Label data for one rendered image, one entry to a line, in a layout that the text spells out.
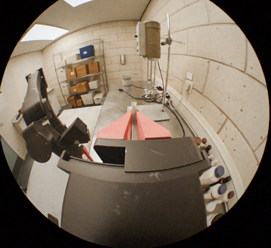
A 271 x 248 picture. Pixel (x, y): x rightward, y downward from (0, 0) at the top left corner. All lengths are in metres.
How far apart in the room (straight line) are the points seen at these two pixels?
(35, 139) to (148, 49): 0.52
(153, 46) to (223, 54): 0.36
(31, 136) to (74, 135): 0.10
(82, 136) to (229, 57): 0.62
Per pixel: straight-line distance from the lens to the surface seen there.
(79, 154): 0.26
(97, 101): 2.51
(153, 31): 0.51
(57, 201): 0.56
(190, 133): 0.60
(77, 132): 0.20
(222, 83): 0.51
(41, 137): 0.18
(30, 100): 0.28
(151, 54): 0.48
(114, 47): 2.56
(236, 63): 0.49
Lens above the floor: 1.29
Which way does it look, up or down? 37 degrees down
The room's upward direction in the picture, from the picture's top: 2 degrees counter-clockwise
